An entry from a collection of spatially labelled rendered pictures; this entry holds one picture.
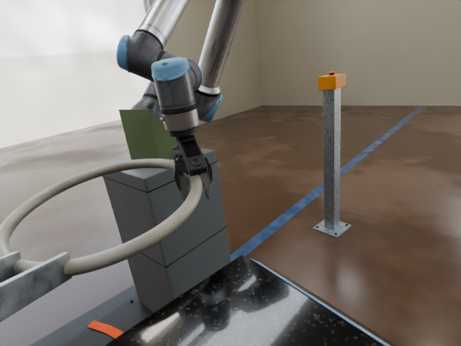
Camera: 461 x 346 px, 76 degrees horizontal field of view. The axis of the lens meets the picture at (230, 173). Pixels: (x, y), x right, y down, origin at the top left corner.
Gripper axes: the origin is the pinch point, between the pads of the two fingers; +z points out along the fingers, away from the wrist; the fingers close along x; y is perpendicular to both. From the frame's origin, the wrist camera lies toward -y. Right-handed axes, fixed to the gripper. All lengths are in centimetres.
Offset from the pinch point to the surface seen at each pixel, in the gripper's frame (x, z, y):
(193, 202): 3.5, -6.6, -14.2
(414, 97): -505, 101, 355
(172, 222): 9.4, -6.4, -19.7
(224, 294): 4.1, 3.9, -32.9
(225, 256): -17, 65, 53
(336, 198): -107, 69, 77
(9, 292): 34.7, -9.8, -31.1
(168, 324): 14.9, 3.5, -34.8
